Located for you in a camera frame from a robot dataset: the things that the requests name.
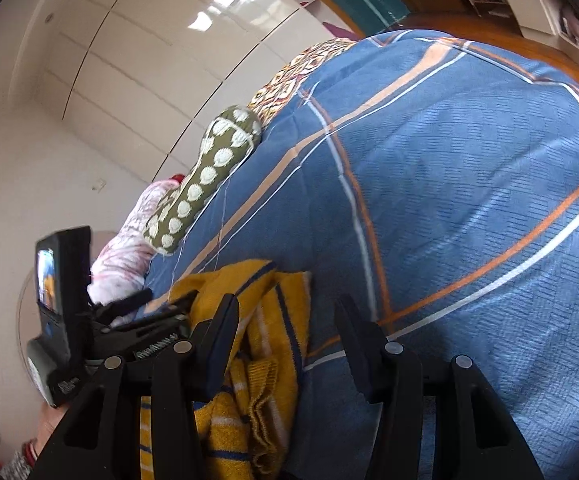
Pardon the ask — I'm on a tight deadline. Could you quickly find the yellow striped knit sweater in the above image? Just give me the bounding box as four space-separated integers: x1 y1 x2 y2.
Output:
140 259 313 480

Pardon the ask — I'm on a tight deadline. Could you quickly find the white shelf unit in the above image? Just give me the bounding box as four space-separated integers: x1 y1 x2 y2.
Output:
444 0 579 66

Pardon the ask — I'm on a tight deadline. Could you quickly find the blue plaid bed sheet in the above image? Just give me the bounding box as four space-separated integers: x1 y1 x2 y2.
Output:
147 29 579 480

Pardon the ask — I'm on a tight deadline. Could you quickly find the pink floral quilt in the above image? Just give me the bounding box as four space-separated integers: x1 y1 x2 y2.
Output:
90 172 184 307

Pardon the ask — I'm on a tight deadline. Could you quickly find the orange patterned pillow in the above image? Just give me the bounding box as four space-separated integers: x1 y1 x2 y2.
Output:
247 37 361 126

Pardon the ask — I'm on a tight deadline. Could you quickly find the green pillow with white dots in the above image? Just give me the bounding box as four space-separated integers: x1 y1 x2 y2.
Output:
142 105 264 257

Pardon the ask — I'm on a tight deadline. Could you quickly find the person's left hand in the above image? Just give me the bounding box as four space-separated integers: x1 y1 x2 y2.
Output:
34 400 73 456

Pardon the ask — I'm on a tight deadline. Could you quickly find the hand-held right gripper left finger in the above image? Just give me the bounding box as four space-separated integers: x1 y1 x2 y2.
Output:
32 292 240 480

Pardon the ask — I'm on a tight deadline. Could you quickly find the white glossy wardrobe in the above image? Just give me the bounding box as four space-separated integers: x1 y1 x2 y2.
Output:
10 0 355 186

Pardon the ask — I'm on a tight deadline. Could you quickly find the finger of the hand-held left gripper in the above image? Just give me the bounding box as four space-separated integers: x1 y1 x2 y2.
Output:
90 287 154 322
104 294 201 335

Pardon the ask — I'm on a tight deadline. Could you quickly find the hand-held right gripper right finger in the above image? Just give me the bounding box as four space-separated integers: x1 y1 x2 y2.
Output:
333 295 545 480

